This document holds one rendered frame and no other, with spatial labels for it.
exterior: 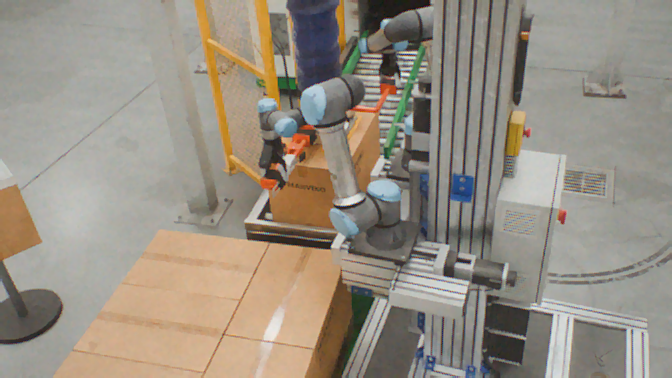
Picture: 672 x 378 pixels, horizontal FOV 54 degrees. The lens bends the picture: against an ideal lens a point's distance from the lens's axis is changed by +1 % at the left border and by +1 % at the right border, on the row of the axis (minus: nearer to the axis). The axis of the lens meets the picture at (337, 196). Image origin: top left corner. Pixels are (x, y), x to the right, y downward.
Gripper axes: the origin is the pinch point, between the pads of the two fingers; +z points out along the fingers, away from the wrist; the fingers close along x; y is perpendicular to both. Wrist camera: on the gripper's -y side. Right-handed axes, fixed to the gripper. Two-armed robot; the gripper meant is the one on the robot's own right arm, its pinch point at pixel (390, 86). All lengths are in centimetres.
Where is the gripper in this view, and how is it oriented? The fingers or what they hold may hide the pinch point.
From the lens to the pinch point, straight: 334.6
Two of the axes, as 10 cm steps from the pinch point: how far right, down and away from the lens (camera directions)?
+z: 0.6, 7.9, 6.1
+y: -3.1, 5.9, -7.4
